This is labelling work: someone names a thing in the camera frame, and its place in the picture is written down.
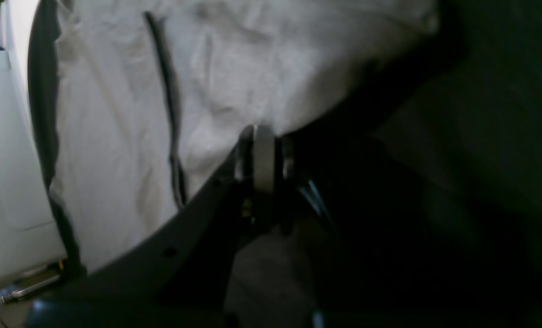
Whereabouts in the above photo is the grey T-shirt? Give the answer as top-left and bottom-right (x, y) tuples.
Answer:
(50, 0), (439, 272)

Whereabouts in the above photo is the red blue clamp front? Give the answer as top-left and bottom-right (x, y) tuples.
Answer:
(0, 260), (65, 305)

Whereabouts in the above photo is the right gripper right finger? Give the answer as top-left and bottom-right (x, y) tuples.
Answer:
(253, 125), (340, 328)

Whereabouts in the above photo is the black table cloth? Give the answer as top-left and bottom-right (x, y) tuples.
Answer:
(28, 0), (542, 328)

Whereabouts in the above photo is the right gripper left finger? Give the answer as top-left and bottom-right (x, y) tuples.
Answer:
(25, 126), (255, 328)

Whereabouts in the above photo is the white table frame right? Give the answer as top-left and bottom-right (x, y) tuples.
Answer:
(0, 0), (67, 285)

